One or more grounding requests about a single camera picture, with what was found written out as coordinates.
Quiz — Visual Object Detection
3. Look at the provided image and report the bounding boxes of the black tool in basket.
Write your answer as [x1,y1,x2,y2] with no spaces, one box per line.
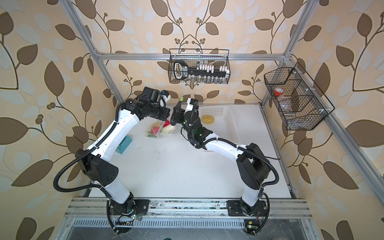
[171,60,231,80]

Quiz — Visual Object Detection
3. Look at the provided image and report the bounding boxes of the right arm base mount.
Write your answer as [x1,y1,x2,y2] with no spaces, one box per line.
[227,200,268,218]

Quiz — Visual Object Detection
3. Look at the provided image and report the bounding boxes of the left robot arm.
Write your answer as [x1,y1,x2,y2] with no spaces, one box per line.
[53,87,171,205]

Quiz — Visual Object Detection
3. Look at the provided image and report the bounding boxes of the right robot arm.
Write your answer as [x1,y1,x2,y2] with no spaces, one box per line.
[170,98,280,209]

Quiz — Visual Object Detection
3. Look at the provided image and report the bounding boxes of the green leafy vegetable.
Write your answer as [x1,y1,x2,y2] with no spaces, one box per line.
[147,132,157,138]

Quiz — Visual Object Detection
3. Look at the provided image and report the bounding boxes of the clear zip top bag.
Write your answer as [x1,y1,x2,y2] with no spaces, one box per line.
[145,120,181,138]

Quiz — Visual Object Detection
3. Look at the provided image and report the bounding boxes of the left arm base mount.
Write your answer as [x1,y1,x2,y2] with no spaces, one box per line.
[107,199,150,217]

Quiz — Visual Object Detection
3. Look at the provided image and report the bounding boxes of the teal block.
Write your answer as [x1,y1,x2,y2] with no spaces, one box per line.
[115,135,133,155]

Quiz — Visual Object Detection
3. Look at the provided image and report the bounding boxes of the upper yellow potato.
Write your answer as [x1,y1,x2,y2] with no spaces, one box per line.
[202,115,215,125]

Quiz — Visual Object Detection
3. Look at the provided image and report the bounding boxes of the white green cucumber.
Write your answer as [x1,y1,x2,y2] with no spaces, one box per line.
[161,125,179,135]

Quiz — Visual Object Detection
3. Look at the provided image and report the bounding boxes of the white plastic basket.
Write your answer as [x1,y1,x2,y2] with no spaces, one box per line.
[199,105,240,143]

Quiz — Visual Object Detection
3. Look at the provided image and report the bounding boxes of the red white item in basket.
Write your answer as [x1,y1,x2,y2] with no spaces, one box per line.
[274,88,284,97]

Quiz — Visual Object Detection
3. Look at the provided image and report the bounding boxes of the side wire basket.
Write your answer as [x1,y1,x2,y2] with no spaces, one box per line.
[264,63,335,131]

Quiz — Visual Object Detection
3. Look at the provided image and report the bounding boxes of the back wire basket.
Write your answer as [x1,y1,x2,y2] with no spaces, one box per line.
[168,48,231,85]

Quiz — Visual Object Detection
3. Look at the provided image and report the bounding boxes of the aluminium front rail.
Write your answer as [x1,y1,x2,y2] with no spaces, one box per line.
[64,197,313,220]

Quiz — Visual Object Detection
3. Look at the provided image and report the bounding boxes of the small red apple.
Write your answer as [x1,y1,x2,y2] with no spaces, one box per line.
[163,120,170,128]

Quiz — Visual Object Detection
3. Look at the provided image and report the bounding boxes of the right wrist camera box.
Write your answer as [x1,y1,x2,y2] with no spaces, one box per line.
[186,98,199,114]

